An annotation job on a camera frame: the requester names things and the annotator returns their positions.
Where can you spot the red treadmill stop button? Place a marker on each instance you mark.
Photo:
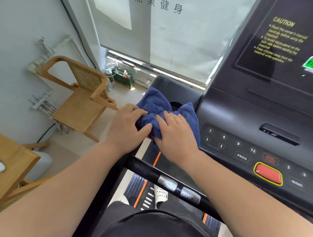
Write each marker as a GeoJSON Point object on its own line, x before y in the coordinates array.
{"type": "Point", "coordinates": [267, 173]}

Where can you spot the green box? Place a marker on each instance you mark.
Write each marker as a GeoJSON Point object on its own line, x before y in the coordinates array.
{"type": "Point", "coordinates": [124, 77]}

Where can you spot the wooden rattan-back armchair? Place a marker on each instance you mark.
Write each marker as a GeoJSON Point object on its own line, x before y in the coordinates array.
{"type": "Point", "coordinates": [73, 108]}

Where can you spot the person's right hand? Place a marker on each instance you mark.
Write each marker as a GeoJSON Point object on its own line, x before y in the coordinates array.
{"type": "Point", "coordinates": [179, 139]}

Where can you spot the person's left thumb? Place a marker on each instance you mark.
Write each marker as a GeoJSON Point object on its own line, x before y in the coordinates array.
{"type": "Point", "coordinates": [144, 129]}

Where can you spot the person's right forearm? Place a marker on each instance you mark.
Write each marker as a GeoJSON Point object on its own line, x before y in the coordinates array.
{"type": "Point", "coordinates": [234, 197]}

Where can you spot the black shorts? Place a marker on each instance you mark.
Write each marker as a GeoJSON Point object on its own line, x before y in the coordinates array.
{"type": "Point", "coordinates": [146, 222]}

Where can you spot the white window banner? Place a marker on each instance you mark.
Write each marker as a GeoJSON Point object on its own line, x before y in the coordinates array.
{"type": "Point", "coordinates": [176, 41]}

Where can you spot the person's left hand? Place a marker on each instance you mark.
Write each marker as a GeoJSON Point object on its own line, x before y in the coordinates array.
{"type": "Point", "coordinates": [123, 133]}

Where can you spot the white perforated shoe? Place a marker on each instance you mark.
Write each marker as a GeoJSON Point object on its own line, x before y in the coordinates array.
{"type": "Point", "coordinates": [120, 200]}
{"type": "Point", "coordinates": [160, 195]}

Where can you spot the wooden table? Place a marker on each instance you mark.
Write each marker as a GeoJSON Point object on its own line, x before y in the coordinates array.
{"type": "Point", "coordinates": [14, 161]}

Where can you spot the person's left forearm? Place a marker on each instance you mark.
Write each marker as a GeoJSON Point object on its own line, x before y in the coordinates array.
{"type": "Point", "coordinates": [68, 188]}

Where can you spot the person's right little finger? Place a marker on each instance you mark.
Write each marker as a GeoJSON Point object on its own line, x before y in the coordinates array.
{"type": "Point", "coordinates": [185, 119]}

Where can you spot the black treadmill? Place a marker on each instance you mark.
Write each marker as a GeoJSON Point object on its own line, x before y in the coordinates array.
{"type": "Point", "coordinates": [234, 109]}

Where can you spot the white wall pipe with valves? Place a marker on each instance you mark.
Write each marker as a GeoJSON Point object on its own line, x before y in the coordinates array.
{"type": "Point", "coordinates": [45, 57]}

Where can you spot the person's right middle finger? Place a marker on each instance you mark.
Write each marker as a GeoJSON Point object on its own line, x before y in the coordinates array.
{"type": "Point", "coordinates": [170, 116]}

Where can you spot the person's right thumb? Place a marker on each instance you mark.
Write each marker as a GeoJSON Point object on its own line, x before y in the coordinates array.
{"type": "Point", "coordinates": [157, 139]}

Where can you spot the blue cleaning cloth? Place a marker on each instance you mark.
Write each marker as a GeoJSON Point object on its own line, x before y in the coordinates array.
{"type": "Point", "coordinates": [156, 100]}

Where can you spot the metal wall valve manifold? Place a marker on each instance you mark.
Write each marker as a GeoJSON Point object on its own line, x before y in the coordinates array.
{"type": "Point", "coordinates": [45, 105]}

